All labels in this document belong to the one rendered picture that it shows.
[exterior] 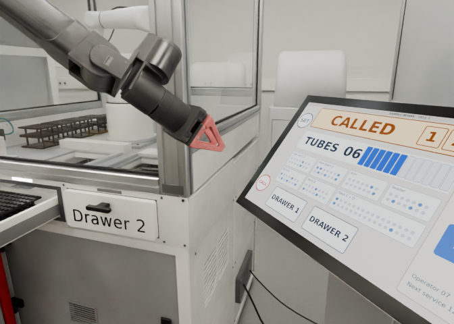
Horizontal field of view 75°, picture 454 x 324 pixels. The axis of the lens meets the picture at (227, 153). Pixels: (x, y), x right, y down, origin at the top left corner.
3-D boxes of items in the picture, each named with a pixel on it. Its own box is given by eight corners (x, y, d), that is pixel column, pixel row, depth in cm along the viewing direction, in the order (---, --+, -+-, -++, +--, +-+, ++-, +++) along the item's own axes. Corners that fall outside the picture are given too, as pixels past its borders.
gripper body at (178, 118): (187, 108, 60) (157, 85, 56) (209, 113, 51) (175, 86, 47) (169, 135, 59) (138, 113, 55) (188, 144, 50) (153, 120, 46)
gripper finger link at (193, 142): (221, 130, 62) (186, 104, 57) (238, 136, 56) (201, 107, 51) (203, 158, 62) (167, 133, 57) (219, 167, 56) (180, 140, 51)
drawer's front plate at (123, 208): (155, 241, 79) (153, 202, 76) (67, 225, 87) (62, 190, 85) (159, 237, 81) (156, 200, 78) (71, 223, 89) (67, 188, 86)
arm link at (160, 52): (82, 82, 50) (84, 57, 43) (115, 33, 55) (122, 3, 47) (147, 117, 54) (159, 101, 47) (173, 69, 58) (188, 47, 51)
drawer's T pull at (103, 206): (109, 214, 77) (108, 209, 76) (85, 210, 79) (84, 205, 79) (117, 208, 80) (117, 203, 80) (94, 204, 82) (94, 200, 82)
